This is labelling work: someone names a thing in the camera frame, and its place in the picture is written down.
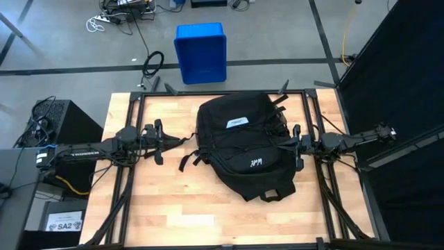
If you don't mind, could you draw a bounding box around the yellow floor cable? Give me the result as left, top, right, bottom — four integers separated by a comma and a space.
341, 3, 359, 68

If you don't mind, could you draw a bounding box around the white SA2 label sign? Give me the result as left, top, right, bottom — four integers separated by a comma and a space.
45, 210, 84, 233

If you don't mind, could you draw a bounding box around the coiled black cable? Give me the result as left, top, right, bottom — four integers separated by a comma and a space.
139, 51, 165, 88

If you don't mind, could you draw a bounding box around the grey desk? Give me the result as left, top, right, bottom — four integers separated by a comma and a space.
0, 147, 48, 250

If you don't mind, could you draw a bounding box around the black metal table frame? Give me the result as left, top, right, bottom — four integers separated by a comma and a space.
83, 76, 379, 250

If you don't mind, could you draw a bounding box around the black equipment case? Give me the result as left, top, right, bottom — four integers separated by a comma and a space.
20, 199, 87, 250

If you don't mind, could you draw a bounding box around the blue plastic bin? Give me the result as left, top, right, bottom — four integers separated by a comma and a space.
173, 22, 228, 85

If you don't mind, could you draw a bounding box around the black partition panel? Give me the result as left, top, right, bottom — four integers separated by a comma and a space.
338, 0, 444, 244

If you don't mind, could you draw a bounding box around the black computer tower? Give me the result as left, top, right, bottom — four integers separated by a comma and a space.
26, 99, 104, 196

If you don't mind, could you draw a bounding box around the black flat device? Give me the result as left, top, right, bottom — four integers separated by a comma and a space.
190, 0, 228, 9

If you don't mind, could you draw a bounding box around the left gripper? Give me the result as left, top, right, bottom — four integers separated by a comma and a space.
140, 118, 184, 166

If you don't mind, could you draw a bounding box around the left wrist camera housing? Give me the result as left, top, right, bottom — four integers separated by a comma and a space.
141, 124, 157, 144

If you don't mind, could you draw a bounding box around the black cable bundle on tower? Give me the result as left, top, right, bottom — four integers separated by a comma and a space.
13, 95, 58, 150

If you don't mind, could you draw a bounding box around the grey metal table leg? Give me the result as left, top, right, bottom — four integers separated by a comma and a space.
0, 12, 25, 38

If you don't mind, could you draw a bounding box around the black backpack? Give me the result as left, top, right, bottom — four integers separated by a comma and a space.
178, 92, 299, 203

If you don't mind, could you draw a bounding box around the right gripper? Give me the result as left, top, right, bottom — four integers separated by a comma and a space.
279, 124, 315, 172

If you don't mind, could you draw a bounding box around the white cable bundle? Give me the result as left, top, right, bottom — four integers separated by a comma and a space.
85, 15, 112, 33

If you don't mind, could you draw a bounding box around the black power strip with cables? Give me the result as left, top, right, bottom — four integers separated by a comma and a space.
99, 0, 157, 22

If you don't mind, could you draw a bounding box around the yellow cable by tower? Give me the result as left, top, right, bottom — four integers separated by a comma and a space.
55, 175, 91, 197

